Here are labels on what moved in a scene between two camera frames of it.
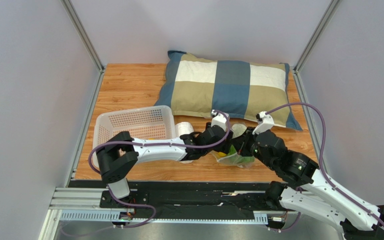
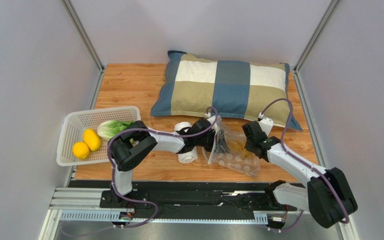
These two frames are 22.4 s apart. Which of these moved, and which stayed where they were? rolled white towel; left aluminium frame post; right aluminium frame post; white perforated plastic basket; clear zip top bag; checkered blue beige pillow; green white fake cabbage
Moved: green white fake cabbage; white perforated plastic basket; clear zip top bag
Stayed: checkered blue beige pillow; rolled white towel; left aluminium frame post; right aluminium frame post
